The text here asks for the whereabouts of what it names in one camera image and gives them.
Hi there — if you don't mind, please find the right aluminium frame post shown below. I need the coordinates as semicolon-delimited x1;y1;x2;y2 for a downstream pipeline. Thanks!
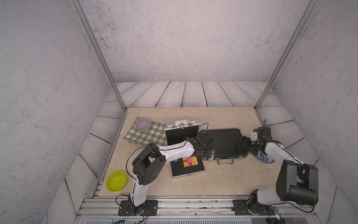
254;0;318;112

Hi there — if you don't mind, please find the lilac ceramic bowl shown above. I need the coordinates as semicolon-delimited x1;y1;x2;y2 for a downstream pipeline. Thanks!
135;118;152;132

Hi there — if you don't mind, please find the aluminium front rail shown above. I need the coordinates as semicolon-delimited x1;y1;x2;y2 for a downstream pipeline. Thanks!
74;195;320;224

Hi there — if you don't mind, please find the green white checkered cloth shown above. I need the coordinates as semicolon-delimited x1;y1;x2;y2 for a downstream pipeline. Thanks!
124;117;168;146

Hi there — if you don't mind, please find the blue white patterned bowl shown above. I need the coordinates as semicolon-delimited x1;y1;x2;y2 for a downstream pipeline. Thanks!
256;152;275;164

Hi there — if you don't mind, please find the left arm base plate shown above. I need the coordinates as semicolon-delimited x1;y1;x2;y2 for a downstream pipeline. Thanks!
118;200;158;216

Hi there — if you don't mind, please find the black poker case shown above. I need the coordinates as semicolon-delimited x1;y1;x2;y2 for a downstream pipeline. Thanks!
199;128;249;166

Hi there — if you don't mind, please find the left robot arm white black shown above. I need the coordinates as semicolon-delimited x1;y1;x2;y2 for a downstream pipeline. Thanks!
128;132;215;208

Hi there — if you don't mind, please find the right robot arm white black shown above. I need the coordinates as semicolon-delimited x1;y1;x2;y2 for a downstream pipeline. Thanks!
236;127;318;215

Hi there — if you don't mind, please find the aluminium frame post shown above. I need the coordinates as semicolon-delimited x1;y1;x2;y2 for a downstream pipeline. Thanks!
254;0;318;112
70;0;127;111

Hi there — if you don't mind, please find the silver aluminium poker case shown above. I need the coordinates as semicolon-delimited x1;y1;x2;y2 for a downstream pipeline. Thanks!
165;120;205;178

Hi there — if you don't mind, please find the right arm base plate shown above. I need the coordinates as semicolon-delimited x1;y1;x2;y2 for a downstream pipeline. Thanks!
231;199;274;216

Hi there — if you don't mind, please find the left aluminium frame post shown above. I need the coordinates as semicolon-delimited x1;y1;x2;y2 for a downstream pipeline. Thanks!
70;0;127;111

